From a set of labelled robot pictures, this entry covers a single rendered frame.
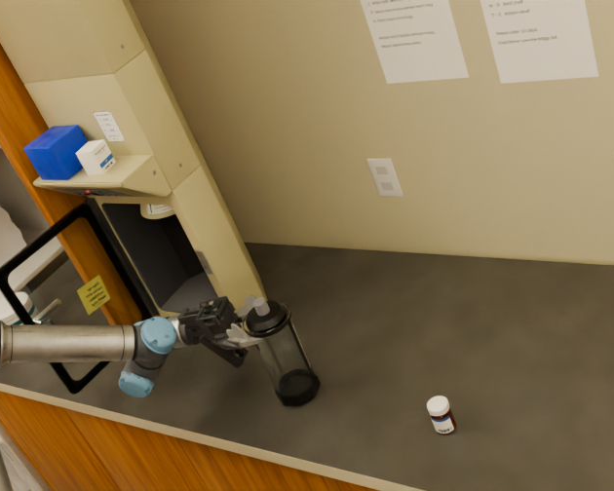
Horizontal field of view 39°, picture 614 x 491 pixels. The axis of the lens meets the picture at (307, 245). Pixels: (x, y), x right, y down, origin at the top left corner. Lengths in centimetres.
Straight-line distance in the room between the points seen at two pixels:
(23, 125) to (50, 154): 19
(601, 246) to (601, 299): 16
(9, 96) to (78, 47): 32
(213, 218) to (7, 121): 54
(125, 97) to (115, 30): 14
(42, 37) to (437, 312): 109
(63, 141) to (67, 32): 26
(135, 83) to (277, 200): 71
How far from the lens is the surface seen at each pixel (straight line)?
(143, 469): 250
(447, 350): 195
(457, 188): 213
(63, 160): 203
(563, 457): 168
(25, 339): 179
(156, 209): 212
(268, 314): 184
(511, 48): 187
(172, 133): 199
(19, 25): 203
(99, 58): 189
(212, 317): 186
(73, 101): 204
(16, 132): 218
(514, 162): 202
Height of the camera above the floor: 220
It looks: 31 degrees down
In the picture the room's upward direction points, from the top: 23 degrees counter-clockwise
